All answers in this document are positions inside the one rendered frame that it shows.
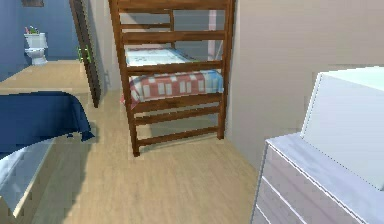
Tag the red white checked blanket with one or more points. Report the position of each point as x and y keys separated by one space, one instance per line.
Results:
x=166 y=87

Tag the brown wooden bunk bed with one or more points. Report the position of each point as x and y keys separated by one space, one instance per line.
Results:
x=173 y=68

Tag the pale blue pillow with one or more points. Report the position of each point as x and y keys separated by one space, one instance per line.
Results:
x=151 y=56

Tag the dark brown room door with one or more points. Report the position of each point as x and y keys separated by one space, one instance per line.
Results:
x=87 y=56

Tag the white chest of drawers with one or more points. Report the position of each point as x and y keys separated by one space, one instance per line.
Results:
x=316 y=186

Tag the dark blue bed blanket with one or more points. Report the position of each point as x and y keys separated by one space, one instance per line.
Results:
x=36 y=116

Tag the white box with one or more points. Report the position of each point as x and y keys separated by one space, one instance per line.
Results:
x=350 y=126

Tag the white toilet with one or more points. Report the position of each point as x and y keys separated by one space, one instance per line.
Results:
x=36 y=48

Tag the small green red plant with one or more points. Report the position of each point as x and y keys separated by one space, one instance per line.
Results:
x=32 y=30

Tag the light wooden bed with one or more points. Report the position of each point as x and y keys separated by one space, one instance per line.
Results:
x=23 y=180

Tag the dark framed wall picture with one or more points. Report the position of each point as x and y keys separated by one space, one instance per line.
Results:
x=32 y=2

